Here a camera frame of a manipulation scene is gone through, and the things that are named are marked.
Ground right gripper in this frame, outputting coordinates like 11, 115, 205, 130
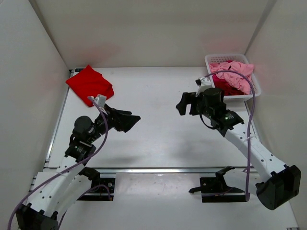
177, 92, 213, 119

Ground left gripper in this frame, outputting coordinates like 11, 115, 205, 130
90, 100, 142, 138

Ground red t shirt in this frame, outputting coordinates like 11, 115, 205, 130
66, 65, 114, 107

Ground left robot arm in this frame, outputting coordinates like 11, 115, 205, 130
15, 105, 141, 230

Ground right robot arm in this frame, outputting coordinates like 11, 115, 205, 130
176, 88, 302, 210

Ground dark red clothes in basket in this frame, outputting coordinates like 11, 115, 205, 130
212, 74, 244, 96

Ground pink t shirt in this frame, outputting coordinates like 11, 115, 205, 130
209, 61, 254, 95

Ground dark label sticker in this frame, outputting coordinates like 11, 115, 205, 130
74, 68, 84, 72

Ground white plastic basket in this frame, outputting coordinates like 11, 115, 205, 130
205, 54, 261, 102

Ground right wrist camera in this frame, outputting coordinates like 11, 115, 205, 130
195, 77, 212, 97

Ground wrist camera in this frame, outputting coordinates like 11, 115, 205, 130
92, 94, 106, 114
195, 77, 212, 97

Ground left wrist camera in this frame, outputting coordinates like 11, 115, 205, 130
92, 94, 106, 114

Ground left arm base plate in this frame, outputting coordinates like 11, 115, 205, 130
76, 172, 116, 201

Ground aluminium table rail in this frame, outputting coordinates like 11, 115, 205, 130
95, 167, 252, 174

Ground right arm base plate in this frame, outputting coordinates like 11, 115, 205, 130
200, 177, 246, 203

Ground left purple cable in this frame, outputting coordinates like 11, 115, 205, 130
7, 95, 112, 230

